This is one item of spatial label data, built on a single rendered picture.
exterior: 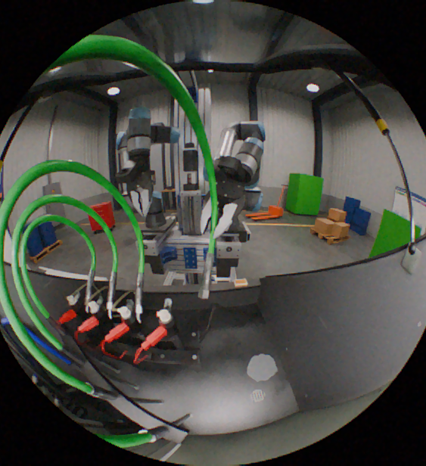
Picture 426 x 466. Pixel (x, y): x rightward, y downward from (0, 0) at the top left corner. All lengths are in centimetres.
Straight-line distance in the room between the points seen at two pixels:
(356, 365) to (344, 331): 8
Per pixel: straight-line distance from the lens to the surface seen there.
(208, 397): 51
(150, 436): 20
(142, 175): 45
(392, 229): 318
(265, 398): 54
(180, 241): 90
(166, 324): 26
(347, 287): 29
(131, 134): 48
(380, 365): 32
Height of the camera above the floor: 134
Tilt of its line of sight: 24 degrees down
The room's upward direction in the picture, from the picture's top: straight up
